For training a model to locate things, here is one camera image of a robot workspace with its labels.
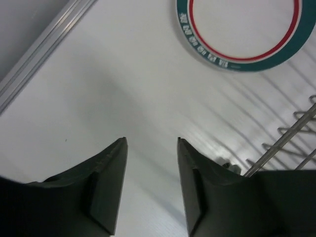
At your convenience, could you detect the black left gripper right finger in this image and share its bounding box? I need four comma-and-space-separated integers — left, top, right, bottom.
177, 138, 316, 237

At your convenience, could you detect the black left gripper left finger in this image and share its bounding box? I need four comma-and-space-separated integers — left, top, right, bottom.
0, 137, 128, 237

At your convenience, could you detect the teal red rimmed plate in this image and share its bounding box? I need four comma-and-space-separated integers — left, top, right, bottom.
175, 0, 316, 72

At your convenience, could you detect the grey wire dish rack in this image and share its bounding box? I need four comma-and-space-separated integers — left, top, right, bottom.
218, 95, 316, 177

